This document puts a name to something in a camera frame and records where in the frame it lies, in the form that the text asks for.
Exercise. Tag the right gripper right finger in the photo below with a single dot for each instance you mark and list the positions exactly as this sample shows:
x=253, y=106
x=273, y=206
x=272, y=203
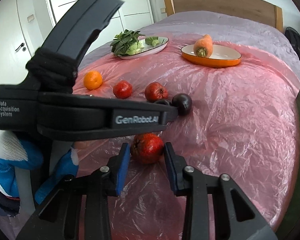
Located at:
x=236, y=217

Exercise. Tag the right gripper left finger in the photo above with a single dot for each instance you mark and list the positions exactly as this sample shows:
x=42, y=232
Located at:
x=81, y=202

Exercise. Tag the orange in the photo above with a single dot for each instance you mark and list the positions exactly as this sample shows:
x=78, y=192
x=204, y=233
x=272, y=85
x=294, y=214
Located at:
x=92, y=80

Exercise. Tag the red fruit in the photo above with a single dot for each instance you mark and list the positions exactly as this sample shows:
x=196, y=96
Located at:
x=147, y=148
x=155, y=91
x=122, y=90

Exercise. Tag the dark plum back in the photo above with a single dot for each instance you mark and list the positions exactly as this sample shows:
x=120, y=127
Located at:
x=163, y=102

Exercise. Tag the dark plum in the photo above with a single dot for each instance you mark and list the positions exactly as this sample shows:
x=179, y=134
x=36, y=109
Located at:
x=183, y=103
x=163, y=102

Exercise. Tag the dark plum front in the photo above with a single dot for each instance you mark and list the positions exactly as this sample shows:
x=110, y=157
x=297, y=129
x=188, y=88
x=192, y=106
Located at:
x=183, y=103

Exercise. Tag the left blue gloved hand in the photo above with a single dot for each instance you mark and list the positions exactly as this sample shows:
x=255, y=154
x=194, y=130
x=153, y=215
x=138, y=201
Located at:
x=22, y=154

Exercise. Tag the pink plastic sheet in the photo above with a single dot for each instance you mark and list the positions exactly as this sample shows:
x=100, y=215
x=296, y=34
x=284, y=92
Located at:
x=244, y=122

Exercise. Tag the green leafy vegetable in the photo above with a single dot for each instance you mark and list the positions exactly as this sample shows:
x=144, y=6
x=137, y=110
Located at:
x=126, y=43

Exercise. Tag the grey patterned plate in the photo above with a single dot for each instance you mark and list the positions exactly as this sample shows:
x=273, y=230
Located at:
x=145, y=50

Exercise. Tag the small bok choy piece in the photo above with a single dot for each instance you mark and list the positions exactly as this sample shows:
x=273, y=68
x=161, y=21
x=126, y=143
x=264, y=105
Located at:
x=152, y=41

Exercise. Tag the orange oval dish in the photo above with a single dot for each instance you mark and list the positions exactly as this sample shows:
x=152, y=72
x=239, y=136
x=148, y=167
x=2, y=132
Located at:
x=221, y=57

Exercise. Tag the carrot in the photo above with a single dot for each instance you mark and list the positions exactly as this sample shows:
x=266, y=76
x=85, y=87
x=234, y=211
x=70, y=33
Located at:
x=203, y=47

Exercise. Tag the purple bedspread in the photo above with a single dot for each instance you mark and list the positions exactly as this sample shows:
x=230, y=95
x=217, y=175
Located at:
x=227, y=27

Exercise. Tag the black backpack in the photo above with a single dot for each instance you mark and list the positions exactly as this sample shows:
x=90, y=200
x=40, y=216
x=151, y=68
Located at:
x=294, y=38

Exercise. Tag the wooden headboard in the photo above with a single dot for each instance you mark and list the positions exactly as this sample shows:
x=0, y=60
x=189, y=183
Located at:
x=256, y=10

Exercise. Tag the white door with handle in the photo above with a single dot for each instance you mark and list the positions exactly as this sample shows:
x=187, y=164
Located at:
x=20, y=36

